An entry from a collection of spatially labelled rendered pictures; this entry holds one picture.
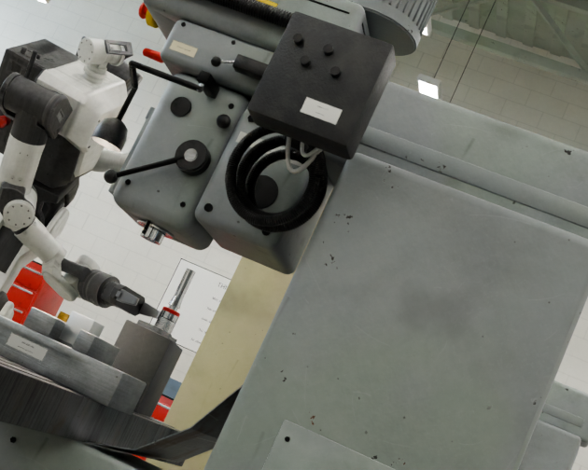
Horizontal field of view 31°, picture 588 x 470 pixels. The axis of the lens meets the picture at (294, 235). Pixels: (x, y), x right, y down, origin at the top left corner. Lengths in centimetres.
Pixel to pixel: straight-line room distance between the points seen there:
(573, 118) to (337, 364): 1022
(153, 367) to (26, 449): 52
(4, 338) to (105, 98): 91
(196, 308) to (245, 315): 774
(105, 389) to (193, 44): 74
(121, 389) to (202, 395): 192
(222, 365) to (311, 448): 210
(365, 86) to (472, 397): 57
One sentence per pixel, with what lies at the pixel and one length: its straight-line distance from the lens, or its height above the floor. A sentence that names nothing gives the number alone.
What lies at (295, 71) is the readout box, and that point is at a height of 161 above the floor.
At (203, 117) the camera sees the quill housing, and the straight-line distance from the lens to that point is 221.
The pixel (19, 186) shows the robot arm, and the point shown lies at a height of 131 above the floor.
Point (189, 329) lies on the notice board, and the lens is 1167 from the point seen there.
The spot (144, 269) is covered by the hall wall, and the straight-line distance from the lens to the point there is 1197.
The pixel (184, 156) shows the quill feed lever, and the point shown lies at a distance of 216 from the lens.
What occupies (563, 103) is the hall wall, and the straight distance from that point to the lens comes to 1206.
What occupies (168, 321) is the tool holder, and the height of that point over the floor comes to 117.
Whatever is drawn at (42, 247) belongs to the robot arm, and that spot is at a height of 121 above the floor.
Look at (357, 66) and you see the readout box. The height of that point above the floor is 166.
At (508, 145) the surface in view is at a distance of 211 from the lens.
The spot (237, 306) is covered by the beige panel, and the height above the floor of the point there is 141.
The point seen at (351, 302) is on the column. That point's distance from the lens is 191.
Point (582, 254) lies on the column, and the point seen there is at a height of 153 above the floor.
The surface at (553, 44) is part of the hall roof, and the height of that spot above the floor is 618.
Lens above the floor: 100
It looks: 11 degrees up
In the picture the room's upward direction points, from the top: 25 degrees clockwise
